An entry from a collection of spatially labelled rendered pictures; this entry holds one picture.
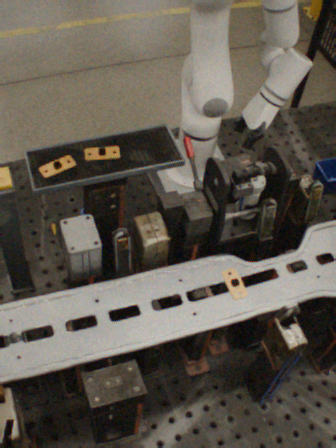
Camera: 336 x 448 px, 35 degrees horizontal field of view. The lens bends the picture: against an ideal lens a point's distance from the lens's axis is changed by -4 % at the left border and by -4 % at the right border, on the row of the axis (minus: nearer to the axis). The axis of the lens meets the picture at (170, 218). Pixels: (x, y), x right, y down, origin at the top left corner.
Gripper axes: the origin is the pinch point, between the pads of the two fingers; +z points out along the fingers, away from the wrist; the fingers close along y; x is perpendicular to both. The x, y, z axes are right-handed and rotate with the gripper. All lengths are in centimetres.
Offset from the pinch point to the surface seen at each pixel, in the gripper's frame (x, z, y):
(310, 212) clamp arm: 10.4, -2.7, 33.6
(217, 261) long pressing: -13.1, 13.3, 45.0
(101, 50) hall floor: -1, 69, -204
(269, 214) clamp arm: -4.5, -0.5, 38.6
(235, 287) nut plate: -10, 13, 53
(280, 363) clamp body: 0, 16, 71
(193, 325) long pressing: -20, 20, 62
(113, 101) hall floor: 7, 76, -151
